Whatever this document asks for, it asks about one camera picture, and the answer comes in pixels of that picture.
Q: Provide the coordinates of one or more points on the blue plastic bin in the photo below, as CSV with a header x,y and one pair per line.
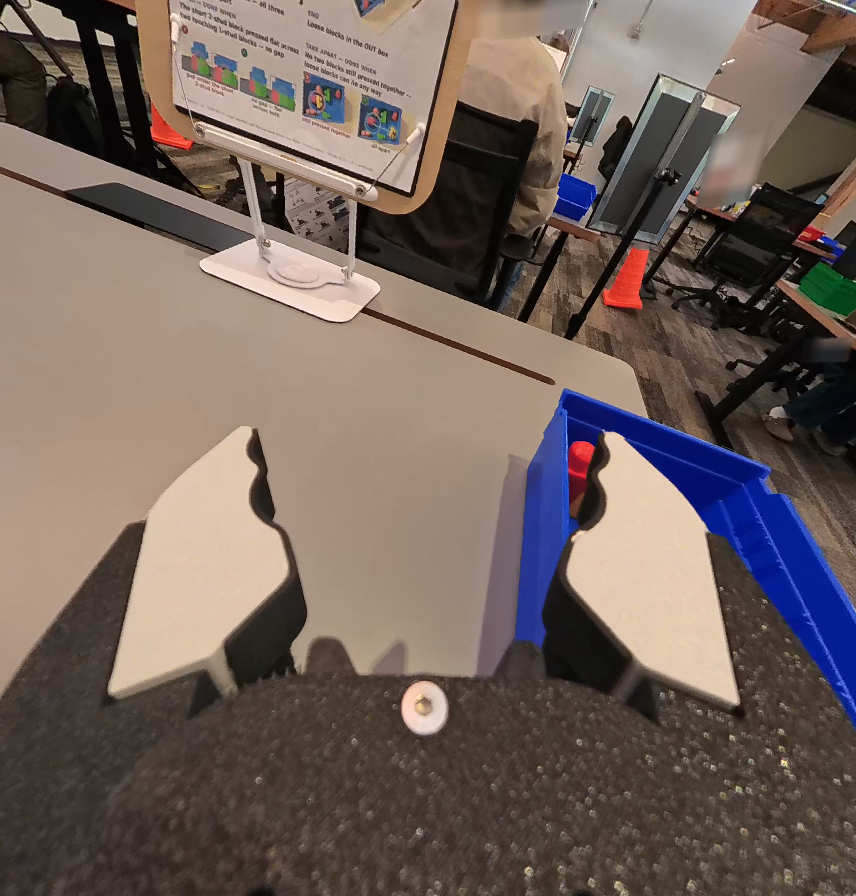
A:
x,y
750,504

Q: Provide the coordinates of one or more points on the grey framed partition panel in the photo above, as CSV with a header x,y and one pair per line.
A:
x,y
666,161

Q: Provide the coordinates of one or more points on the green storage bins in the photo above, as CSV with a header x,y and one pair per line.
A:
x,y
834,290

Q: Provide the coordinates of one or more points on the red two-stud toy block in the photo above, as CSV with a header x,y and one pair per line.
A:
x,y
580,469

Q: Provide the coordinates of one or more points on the printed paper sheet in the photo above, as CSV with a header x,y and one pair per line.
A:
x,y
316,210

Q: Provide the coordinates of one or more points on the small blue storage bin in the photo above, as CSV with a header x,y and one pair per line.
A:
x,y
575,196

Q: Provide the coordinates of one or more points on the orange traffic cone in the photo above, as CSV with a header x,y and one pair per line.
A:
x,y
627,280
169,133

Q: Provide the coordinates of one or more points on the wooden desk with black legs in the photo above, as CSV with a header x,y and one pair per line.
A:
x,y
820,318

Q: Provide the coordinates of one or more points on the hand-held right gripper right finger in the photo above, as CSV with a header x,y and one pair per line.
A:
x,y
645,581

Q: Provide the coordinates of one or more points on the black mesh chair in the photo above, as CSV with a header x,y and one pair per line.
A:
x,y
484,182

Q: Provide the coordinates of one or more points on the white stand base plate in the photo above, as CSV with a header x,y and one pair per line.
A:
x,y
246,269

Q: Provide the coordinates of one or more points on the black backpack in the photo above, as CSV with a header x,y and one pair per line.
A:
x,y
74,115

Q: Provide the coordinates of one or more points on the black office chair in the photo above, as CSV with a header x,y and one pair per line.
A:
x,y
757,238

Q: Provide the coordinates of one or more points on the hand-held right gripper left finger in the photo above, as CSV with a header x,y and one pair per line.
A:
x,y
204,574

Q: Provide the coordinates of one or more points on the black tripod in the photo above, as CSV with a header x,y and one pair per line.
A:
x,y
641,224

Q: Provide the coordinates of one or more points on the small framed glass panel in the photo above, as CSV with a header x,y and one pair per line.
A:
x,y
592,115

